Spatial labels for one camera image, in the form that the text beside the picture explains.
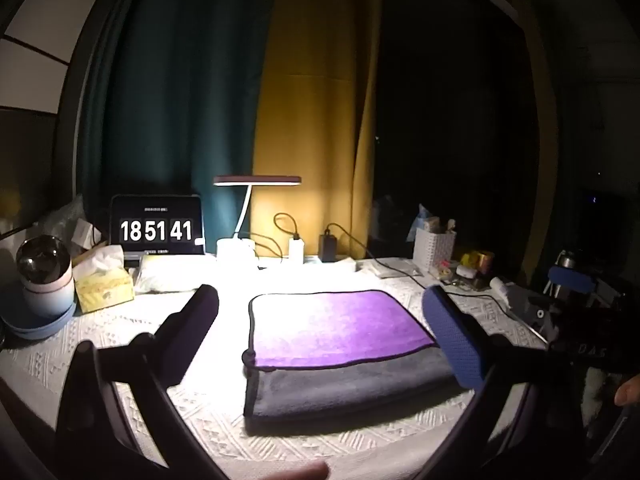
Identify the purple and grey towel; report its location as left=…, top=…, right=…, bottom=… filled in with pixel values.
left=242, top=289, right=462, bottom=421

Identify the black charger cable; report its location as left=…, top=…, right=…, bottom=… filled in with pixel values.
left=250, top=212, right=302, bottom=272

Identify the white cup with dark lid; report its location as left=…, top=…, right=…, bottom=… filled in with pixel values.
left=16, top=236, right=76, bottom=317

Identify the yellow tissue box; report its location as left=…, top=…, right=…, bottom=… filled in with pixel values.
left=72, top=245, right=136, bottom=314

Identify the small white box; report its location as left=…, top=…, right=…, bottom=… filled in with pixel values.
left=70, top=218, right=104, bottom=257

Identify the white plastic packet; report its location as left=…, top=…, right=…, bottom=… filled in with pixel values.
left=134, top=255, right=203, bottom=295

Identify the blue round tray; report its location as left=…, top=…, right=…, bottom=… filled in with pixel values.
left=0, top=285, right=79, bottom=344

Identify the yellow curtain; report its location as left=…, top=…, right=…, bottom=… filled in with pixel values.
left=249, top=0, right=385, bottom=257

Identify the clear plastic bag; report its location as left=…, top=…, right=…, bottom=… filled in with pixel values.
left=34, top=195, right=90, bottom=243

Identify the white desk lamp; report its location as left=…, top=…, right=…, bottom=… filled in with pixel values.
left=213, top=175, right=302, bottom=262

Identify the yellow small box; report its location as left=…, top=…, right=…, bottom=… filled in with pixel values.
left=460, top=250, right=496, bottom=274

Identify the person's right hand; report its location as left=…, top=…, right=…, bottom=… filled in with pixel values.
left=614, top=375, right=640, bottom=407

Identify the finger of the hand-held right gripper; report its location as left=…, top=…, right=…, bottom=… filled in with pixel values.
left=546, top=265, right=599, bottom=295

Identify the white patterned tablecloth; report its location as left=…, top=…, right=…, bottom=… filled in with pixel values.
left=0, top=255, right=551, bottom=480

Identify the white tube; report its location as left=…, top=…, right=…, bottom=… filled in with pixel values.
left=488, top=276, right=522, bottom=302

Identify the tablet with clock display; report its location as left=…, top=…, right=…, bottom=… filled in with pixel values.
left=110, top=194, right=207, bottom=262

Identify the white woven basket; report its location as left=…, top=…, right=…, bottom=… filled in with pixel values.
left=412, top=227, right=457, bottom=274

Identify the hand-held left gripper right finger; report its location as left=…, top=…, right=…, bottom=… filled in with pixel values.
left=414, top=285, right=590, bottom=480

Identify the person's left hand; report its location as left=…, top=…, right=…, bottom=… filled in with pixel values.
left=247, top=461, right=331, bottom=480

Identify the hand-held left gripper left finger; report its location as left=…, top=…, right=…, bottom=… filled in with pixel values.
left=54, top=284, right=232, bottom=480

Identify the teal curtain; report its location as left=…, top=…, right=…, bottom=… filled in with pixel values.
left=77, top=0, right=277, bottom=257

